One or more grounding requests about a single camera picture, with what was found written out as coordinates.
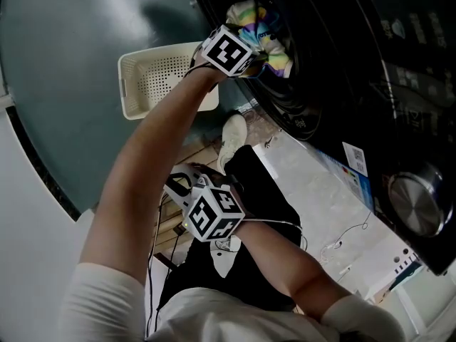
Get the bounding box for person's left forearm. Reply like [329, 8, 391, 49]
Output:
[80, 61, 228, 284]

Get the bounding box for silver machine control knob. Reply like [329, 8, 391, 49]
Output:
[387, 162, 454, 237]

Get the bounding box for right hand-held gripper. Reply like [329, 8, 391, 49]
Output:
[162, 165, 247, 244]

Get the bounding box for person's right forearm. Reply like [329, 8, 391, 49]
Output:
[227, 221, 357, 320]

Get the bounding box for colourful tie-dye clothes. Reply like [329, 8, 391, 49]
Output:
[225, 0, 294, 80]

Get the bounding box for thin black cable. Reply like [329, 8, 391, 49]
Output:
[144, 194, 186, 340]

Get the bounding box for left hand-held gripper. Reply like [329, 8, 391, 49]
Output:
[195, 24, 267, 80]

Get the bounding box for white paper label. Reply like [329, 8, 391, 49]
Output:
[341, 141, 368, 177]

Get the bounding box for dark front-loading washing machine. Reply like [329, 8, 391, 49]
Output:
[187, 0, 456, 277]

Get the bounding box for person's black trousers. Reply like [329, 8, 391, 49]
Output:
[156, 144, 304, 313]

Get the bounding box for person's white shoe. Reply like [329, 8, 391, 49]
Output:
[216, 114, 249, 174]

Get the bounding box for person's white shirt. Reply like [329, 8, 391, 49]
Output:
[58, 261, 407, 342]

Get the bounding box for blue energy label sticker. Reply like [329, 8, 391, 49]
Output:
[316, 150, 374, 213]

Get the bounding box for white printed carton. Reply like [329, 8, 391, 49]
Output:
[366, 251, 434, 334]

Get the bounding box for cream perforated plastic basket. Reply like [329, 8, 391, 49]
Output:
[117, 42, 220, 121]

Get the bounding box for thin white cable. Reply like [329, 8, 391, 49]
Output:
[318, 210, 372, 263]
[244, 218, 309, 252]

